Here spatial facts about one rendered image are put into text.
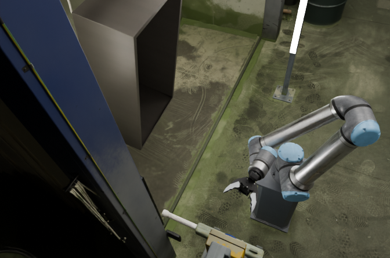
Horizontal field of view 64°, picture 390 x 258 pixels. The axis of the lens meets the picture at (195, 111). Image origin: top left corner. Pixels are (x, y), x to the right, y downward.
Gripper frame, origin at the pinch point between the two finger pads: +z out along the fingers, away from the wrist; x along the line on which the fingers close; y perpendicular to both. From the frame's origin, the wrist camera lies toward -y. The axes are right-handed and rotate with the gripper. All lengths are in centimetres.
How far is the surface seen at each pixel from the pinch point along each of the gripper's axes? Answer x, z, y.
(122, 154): 45, 26, -27
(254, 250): -16.6, 13.2, 1.2
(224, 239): -2.4, 30.7, -33.7
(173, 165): 63, -57, 123
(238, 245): -6.8, 30.0, -34.7
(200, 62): 121, -183, 118
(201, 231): 6.0, 17.8, 8.0
